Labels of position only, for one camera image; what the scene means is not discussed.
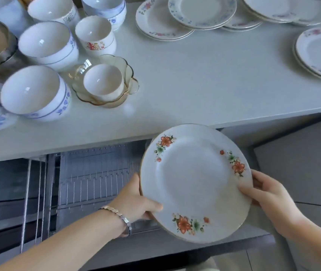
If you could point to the person's right hand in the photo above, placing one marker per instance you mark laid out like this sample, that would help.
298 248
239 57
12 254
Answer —
276 206

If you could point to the person's left hand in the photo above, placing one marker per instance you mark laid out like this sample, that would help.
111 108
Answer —
129 200

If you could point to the person's left thumb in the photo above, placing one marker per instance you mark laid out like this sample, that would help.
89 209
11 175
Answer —
152 206

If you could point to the person's right thumb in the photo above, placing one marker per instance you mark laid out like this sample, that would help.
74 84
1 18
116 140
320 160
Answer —
249 191

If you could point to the white plate with orange flowers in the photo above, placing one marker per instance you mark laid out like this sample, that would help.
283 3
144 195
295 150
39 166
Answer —
194 180

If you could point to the person's right forearm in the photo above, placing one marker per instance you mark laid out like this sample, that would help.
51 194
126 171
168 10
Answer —
315 242

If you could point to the person's left forearm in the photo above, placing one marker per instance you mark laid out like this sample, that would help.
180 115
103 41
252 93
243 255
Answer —
73 242

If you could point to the grey cabinet door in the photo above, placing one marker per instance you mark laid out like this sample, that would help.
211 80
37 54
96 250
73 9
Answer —
304 155

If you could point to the amber scalloped glass bowl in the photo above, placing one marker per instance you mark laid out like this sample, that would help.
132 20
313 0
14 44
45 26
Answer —
129 78

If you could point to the small plain white cup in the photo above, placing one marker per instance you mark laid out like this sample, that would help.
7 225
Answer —
102 80

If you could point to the white plate red flower rim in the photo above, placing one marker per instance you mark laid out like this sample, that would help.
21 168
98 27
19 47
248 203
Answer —
243 24

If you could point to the large white bowl blue flowers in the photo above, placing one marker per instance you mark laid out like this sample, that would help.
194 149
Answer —
30 90

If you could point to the white cup with red print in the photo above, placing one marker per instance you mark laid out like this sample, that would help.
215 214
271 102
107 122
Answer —
94 32

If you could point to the white plate pink flower rim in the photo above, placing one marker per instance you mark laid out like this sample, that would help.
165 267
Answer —
154 21

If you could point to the white plate purple flower rim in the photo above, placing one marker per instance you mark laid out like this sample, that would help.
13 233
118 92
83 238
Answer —
270 7

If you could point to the white plate blue flower rim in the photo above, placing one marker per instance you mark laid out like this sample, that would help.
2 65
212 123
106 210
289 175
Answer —
202 9

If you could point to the white plate faint flower rim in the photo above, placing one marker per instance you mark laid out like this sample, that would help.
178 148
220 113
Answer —
312 14

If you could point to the white bowl blue rim pattern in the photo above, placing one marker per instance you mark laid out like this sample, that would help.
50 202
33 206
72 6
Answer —
46 43

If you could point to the stacked white bowls blue band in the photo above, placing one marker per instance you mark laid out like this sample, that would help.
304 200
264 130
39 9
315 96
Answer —
107 8

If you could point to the white bowl with grey print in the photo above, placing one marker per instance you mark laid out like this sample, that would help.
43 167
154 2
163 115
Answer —
50 8

